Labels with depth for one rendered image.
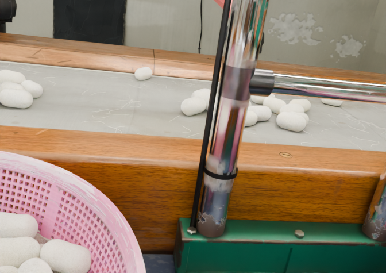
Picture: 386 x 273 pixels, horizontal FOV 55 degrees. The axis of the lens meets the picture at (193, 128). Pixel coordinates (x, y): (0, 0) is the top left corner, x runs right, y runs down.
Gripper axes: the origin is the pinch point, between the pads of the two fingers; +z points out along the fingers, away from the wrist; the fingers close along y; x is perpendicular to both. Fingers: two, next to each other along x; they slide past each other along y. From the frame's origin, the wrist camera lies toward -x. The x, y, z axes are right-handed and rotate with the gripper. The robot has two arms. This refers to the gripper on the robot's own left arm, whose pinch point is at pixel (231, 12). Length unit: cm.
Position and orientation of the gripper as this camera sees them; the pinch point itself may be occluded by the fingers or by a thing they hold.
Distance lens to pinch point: 62.4
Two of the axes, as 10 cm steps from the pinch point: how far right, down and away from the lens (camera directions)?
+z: 0.0, 8.9, -4.6
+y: 9.8, 0.8, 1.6
